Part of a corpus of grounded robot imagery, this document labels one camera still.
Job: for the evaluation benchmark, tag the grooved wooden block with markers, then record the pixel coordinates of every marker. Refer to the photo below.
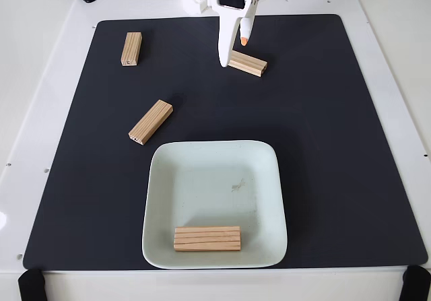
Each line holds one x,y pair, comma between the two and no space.
207,238
131,49
150,122
249,63

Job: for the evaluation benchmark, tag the black table mat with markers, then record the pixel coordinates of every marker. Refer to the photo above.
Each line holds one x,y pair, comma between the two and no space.
336,179

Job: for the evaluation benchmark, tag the black corner bracket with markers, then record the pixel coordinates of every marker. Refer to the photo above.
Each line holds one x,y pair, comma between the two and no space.
31,284
417,282

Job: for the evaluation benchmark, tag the pale green square plate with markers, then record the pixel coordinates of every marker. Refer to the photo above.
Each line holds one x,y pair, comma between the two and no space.
215,186

